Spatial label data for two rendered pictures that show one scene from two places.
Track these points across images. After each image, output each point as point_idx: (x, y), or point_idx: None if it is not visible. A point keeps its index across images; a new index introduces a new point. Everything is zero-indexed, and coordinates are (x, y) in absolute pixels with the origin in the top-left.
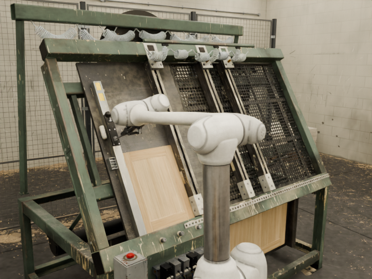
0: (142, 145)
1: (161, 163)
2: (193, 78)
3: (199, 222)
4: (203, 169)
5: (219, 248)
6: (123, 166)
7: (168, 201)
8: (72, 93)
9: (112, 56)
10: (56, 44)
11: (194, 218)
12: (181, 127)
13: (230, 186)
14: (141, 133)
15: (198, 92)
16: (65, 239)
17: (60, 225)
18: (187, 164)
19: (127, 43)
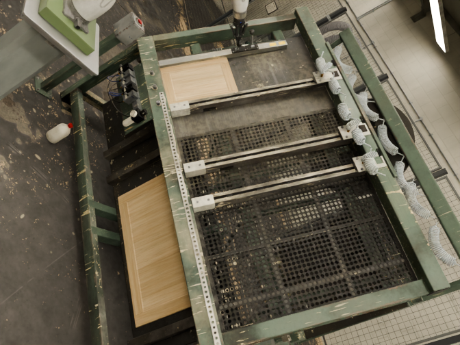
0: (236, 75)
1: (220, 86)
2: (327, 133)
3: (163, 105)
4: None
5: None
6: (214, 54)
7: (185, 88)
8: (274, 38)
9: (313, 48)
10: (304, 11)
11: (167, 102)
12: (261, 112)
13: (200, 156)
14: (230, 27)
15: (310, 137)
16: None
17: None
18: (218, 100)
19: (330, 56)
